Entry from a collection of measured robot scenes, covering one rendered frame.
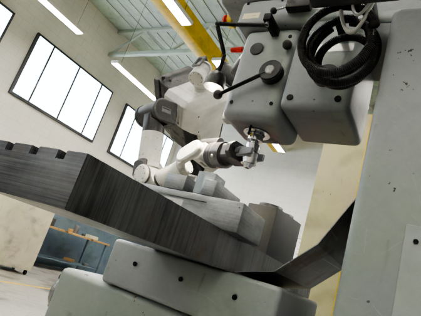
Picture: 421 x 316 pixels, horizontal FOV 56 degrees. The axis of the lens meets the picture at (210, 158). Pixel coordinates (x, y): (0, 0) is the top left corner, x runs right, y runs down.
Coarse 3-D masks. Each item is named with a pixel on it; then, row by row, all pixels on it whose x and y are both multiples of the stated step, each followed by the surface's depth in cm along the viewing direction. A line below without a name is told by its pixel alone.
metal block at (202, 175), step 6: (198, 174) 102; (204, 174) 101; (210, 174) 101; (216, 174) 100; (198, 180) 102; (204, 180) 101; (216, 180) 101; (222, 180) 103; (198, 186) 101; (198, 192) 100
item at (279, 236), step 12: (252, 204) 143; (264, 204) 142; (264, 216) 138; (276, 216) 137; (288, 216) 144; (264, 228) 137; (276, 228) 137; (288, 228) 145; (264, 240) 135; (276, 240) 138; (288, 240) 145; (264, 252) 133; (276, 252) 139; (288, 252) 146
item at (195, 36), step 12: (156, 0) 648; (180, 0) 680; (168, 12) 669; (192, 12) 713; (180, 24) 692; (192, 24) 717; (180, 36) 728; (192, 36) 721; (204, 36) 753; (192, 48) 754; (204, 48) 757; (216, 48) 792
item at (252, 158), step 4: (248, 144) 121; (256, 148) 120; (252, 152) 119; (256, 152) 120; (244, 156) 120; (248, 156) 119; (252, 156) 119; (256, 156) 120; (244, 160) 119; (248, 160) 119; (252, 160) 119; (256, 160) 120; (252, 164) 119
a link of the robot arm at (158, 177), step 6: (174, 162) 144; (150, 168) 149; (162, 168) 147; (168, 168) 144; (174, 168) 142; (156, 174) 147; (162, 174) 144; (150, 180) 147; (156, 180) 146; (162, 180) 145; (162, 186) 146
